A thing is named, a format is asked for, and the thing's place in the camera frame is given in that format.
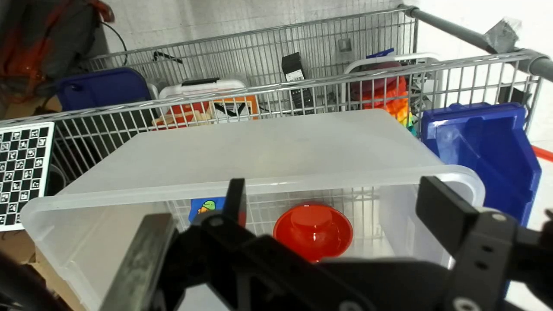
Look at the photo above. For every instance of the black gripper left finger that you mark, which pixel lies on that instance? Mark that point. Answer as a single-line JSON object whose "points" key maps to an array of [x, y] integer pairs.
{"points": [[236, 200]]}

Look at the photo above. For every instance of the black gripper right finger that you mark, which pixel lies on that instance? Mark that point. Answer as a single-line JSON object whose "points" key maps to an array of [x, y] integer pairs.
{"points": [[445, 212]]}

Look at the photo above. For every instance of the red bowl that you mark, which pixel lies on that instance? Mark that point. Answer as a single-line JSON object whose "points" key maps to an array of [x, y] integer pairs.
{"points": [[313, 230]]}

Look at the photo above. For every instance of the clear plastic storage bucket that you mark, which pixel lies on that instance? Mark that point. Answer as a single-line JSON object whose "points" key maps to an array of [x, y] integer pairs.
{"points": [[362, 162]]}

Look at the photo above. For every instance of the blue plastic bin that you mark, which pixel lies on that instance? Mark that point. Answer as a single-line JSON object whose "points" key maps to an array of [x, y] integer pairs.
{"points": [[490, 140]]}

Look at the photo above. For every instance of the dark blue container lid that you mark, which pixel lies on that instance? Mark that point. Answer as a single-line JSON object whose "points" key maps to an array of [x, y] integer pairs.
{"points": [[101, 88]]}

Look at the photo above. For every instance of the checkerboard calibration board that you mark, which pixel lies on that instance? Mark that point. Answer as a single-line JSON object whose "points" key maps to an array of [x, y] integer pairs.
{"points": [[25, 159]]}

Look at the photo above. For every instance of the brown cardboard piece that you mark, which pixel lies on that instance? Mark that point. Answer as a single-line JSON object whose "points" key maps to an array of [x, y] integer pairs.
{"points": [[20, 247]]}

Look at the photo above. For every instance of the metal wire cart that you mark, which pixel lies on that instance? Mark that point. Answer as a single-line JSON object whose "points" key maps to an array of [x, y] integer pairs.
{"points": [[348, 62]]}

